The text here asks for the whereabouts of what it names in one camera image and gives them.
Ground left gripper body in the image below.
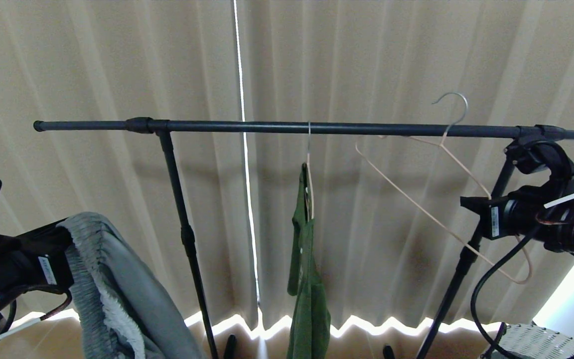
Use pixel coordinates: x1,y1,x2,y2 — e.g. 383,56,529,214
0,219,75,306

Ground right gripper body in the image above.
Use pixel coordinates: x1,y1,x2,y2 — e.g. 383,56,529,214
480,197,549,241

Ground pink clothes hanger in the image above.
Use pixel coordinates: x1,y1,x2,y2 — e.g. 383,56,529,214
306,121,315,220
354,92,534,285

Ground pale grey garment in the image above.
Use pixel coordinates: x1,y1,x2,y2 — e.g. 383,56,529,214
57,212,206,359

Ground green long-sleeved shirt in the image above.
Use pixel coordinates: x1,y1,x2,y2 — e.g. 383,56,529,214
287,162,331,359

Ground white laundry basket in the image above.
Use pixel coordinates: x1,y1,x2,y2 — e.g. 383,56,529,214
481,323,574,359

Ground black clothes rack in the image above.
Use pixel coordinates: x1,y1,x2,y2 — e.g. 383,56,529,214
33,117,574,359

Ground beige curtain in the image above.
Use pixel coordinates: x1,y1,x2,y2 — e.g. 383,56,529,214
0,0,574,332

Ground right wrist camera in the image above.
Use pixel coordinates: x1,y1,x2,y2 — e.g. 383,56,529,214
504,139,574,201

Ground black cable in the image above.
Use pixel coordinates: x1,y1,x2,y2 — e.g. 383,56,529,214
470,224,574,359

